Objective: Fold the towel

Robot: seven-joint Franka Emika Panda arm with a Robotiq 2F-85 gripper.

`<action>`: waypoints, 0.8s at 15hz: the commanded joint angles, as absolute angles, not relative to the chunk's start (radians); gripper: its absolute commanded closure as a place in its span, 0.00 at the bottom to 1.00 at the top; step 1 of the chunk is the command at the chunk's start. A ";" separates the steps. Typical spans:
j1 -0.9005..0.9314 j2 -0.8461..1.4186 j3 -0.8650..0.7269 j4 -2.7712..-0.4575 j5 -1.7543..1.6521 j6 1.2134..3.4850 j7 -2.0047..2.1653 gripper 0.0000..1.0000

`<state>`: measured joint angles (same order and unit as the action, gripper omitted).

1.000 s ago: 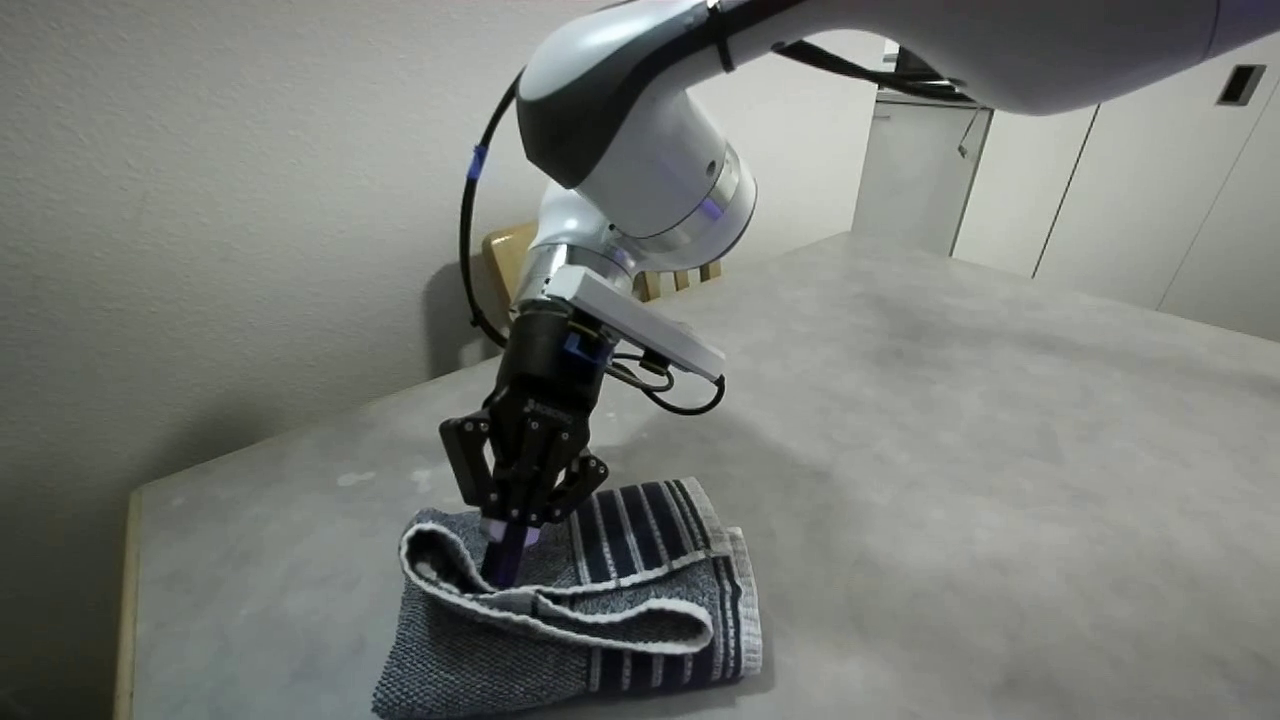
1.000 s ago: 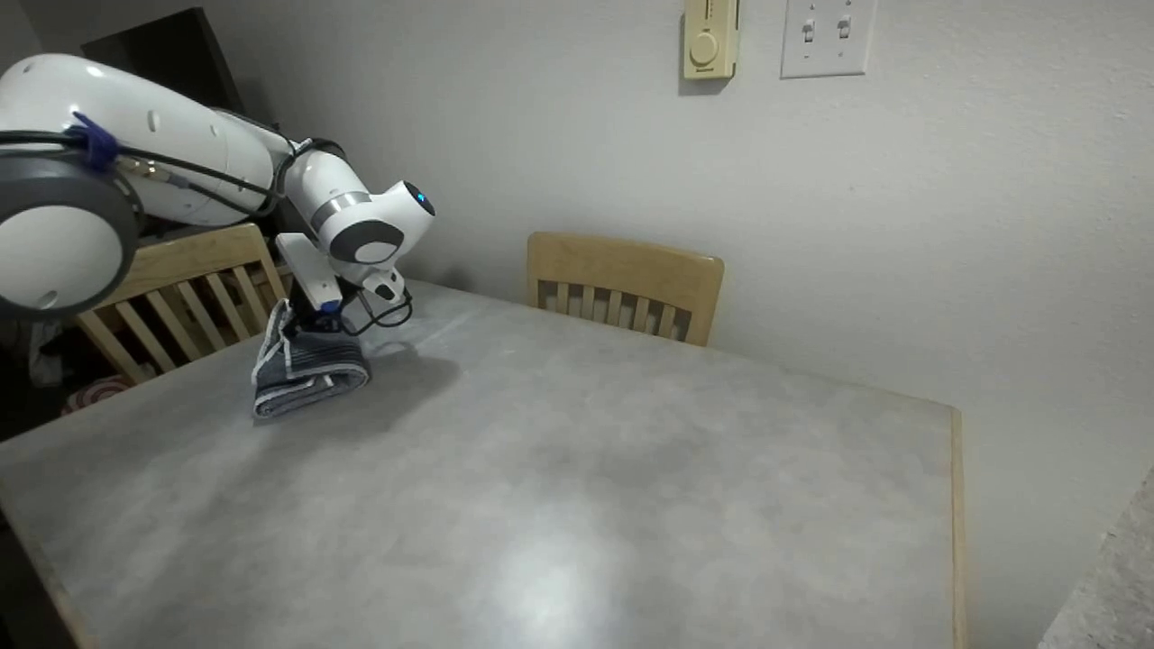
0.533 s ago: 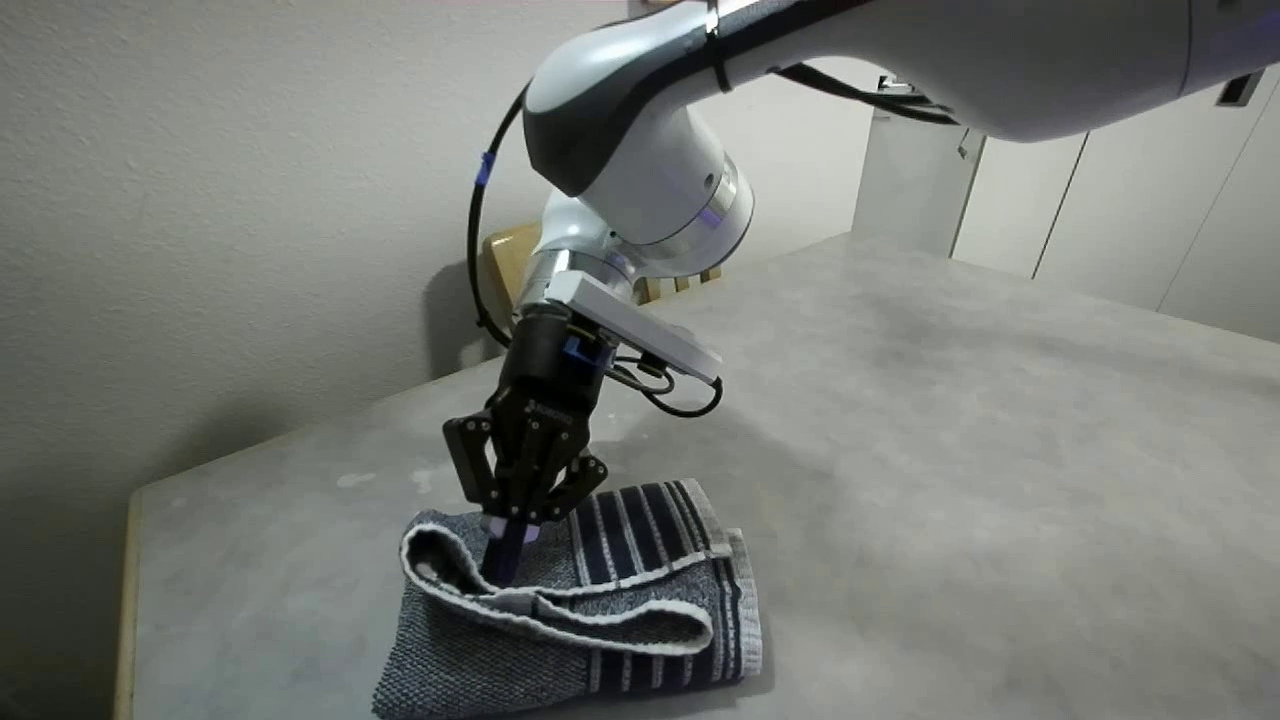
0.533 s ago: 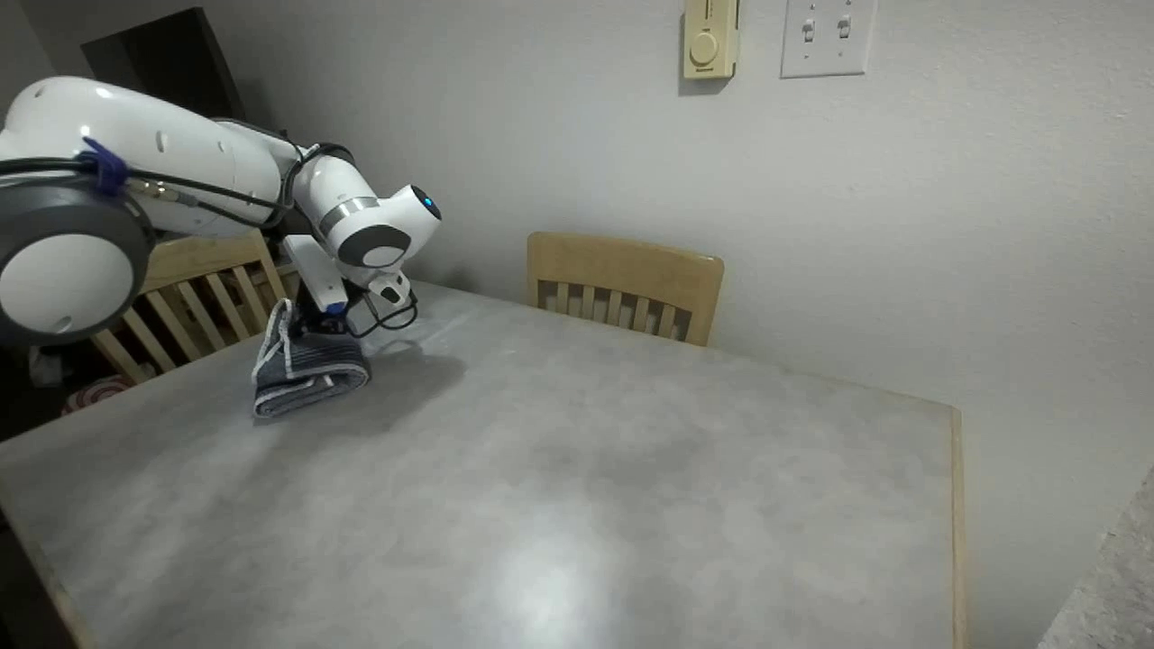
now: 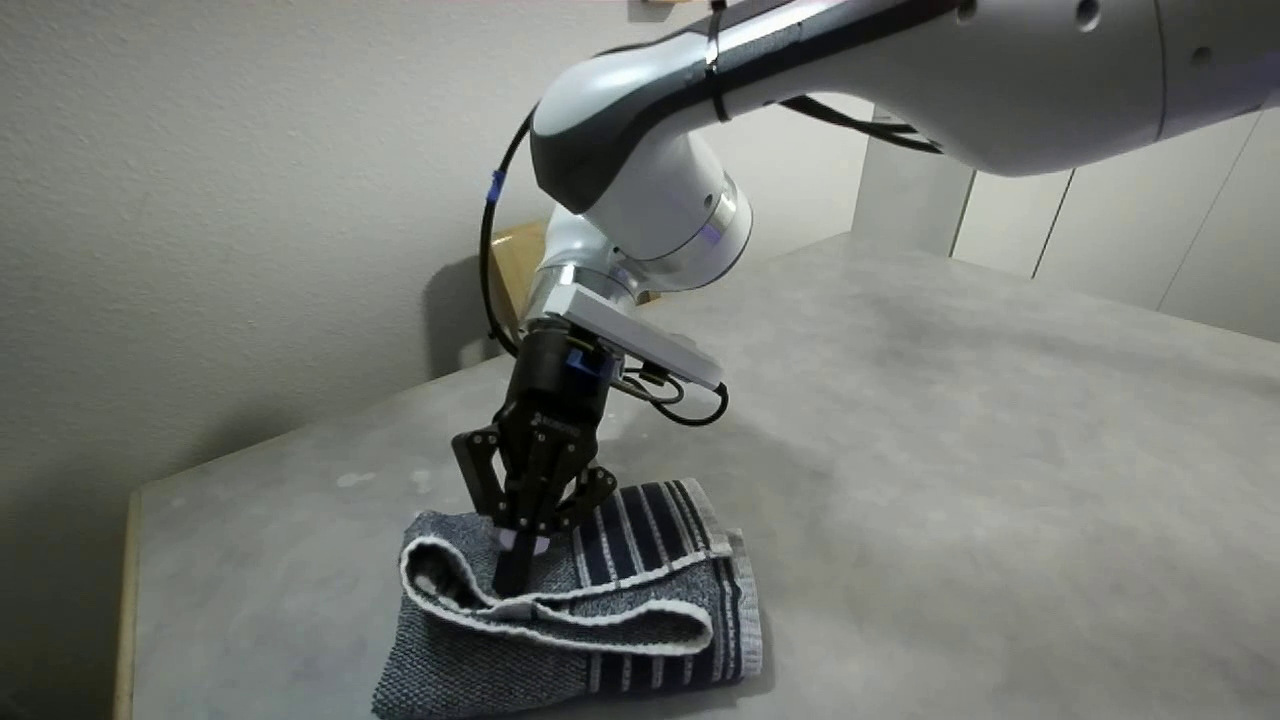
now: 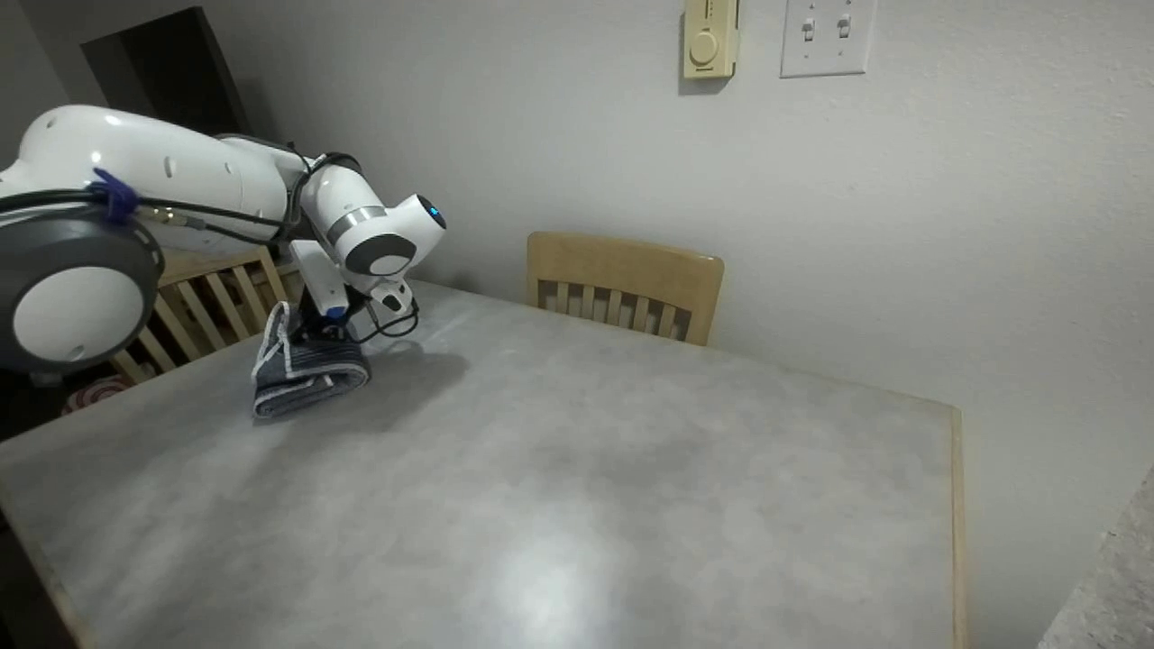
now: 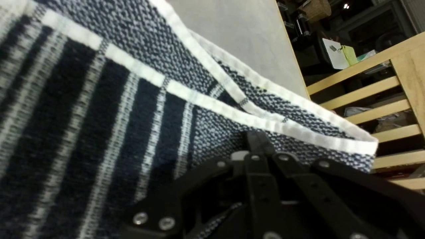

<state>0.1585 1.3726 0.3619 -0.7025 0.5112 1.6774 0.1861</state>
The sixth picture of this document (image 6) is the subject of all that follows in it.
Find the wooden slat-back chair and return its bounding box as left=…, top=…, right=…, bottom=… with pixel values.
left=525, top=228, right=729, bottom=349
left=109, top=243, right=301, bottom=389

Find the white wall switch plate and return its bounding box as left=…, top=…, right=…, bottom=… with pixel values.
left=781, top=0, right=882, bottom=82

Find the blue-grey towel with white trim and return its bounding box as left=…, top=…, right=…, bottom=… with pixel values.
left=249, top=299, right=377, bottom=425

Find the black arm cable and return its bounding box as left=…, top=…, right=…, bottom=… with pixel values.
left=0, top=149, right=426, bottom=342

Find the speckled grey countertop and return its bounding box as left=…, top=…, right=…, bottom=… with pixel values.
left=1034, top=466, right=1154, bottom=649

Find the pink cloth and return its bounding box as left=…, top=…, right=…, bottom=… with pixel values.
left=57, top=371, right=131, bottom=418

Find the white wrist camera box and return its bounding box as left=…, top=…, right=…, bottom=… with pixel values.
left=288, top=236, right=353, bottom=323

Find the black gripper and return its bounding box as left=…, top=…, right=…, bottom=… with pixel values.
left=307, top=293, right=368, bottom=344

